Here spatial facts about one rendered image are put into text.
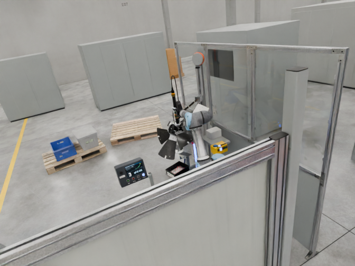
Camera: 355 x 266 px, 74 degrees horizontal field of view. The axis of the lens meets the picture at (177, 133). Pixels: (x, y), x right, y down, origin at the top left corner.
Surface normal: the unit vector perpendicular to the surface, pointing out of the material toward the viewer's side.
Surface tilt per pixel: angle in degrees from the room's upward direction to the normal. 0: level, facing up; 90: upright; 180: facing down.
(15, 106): 90
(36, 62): 90
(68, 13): 90
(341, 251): 0
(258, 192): 90
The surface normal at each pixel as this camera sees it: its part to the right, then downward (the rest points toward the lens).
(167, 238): 0.44, 0.33
